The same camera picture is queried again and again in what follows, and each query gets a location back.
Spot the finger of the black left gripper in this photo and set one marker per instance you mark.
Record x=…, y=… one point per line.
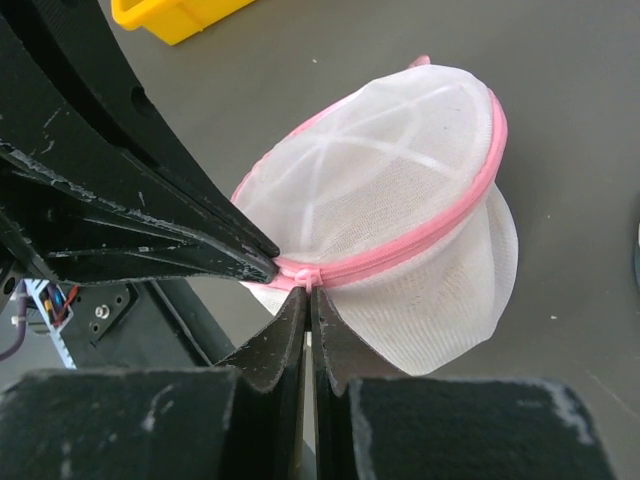
x=73, y=44

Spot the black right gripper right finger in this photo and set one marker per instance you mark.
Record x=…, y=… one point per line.
x=374, y=422

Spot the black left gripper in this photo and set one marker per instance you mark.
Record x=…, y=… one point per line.
x=122, y=216

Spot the grey slotted cable duct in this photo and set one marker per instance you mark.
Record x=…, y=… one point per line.
x=54, y=313

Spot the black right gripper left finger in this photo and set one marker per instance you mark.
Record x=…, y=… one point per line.
x=238, y=419

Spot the yellow plastic tray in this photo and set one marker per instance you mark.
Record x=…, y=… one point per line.
x=173, y=21

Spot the pink-zippered round laundry bag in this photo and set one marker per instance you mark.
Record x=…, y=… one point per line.
x=387, y=199

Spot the white mesh laundry bag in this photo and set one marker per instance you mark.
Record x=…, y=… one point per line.
x=636, y=263

